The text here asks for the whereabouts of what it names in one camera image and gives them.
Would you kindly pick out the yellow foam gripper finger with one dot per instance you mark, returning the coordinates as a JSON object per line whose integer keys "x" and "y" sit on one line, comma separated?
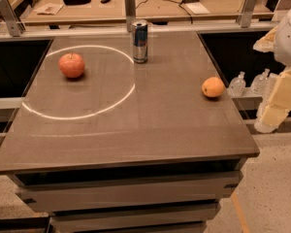
{"x": 276, "y": 103}

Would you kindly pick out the redbull can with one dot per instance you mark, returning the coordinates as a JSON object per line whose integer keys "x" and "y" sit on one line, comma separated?
{"x": 139, "y": 33}

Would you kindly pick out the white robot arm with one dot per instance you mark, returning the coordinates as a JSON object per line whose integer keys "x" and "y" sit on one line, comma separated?
{"x": 278, "y": 40}

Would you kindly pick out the clear plastic bottle right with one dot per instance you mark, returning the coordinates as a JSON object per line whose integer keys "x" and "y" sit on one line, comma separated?
{"x": 259, "y": 82}

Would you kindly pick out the clear plastic bottle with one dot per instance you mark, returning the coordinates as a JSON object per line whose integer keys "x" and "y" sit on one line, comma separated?
{"x": 237, "y": 85}
{"x": 259, "y": 82}

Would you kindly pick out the clear plastic bottle left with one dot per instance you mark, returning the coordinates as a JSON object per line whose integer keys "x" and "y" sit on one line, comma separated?
{"x": 237, "y": 85}

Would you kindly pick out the orange fruit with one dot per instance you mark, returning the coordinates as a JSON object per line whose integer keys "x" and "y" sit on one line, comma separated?
{"x": 213, "y": 87}

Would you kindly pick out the white paper sheet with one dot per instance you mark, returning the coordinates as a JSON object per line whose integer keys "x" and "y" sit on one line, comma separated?
{"x": 197, "y": 8}

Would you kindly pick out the grey drawer cabinet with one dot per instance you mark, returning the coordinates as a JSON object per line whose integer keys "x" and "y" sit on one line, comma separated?
{"x": 163, "y": 198}

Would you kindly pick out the small black device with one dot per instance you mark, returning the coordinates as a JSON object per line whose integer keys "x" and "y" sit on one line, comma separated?
{"x": 105, "y": 1}

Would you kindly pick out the red apple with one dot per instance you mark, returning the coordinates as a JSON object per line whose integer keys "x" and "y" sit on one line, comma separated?
{"x": 71, "y": 65}

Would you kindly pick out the black cloth bundle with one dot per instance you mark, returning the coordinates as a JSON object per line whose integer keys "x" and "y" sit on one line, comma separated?
{"x": 76, "y": 2}

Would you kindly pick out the paper note on desk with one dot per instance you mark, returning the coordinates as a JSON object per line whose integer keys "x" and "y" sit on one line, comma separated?
{"x": 49, "y": 9}

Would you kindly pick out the right metal bracket post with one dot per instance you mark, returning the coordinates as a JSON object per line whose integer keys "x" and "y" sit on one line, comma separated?
{"x": 246, "y": 13}

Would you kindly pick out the metal bracket post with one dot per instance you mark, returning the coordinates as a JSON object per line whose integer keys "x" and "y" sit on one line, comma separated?
{"x": 246, "y": 13}
{"x": 130, "y": 13}
{"x": 13, "y": 23}

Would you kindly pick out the middle metal bracket post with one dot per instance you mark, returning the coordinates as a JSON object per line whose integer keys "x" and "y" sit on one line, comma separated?
{"x": 130, "y": 13}

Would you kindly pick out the left metal bracket post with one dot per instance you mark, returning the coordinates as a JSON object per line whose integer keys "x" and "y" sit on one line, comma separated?
{"x": 13, "y": 23}

